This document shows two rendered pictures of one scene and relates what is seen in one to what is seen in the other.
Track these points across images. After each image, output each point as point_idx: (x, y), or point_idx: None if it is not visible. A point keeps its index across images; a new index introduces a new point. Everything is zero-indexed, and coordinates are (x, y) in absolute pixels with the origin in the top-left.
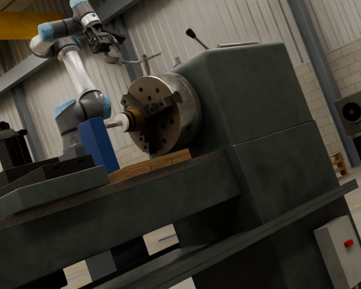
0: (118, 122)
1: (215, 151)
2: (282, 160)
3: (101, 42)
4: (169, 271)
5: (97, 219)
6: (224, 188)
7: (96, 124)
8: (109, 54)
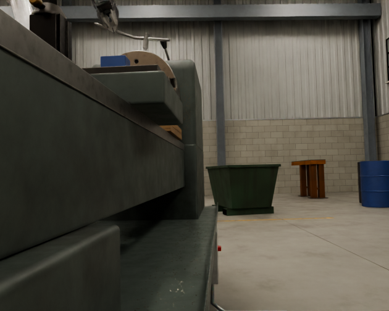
0: None
1: None
2: (200, 171)
3: (110, 0)
4: (167, 239)
5: (156, 158)
6: (182, 177)
7: (127, 64)
8: (112, 16)
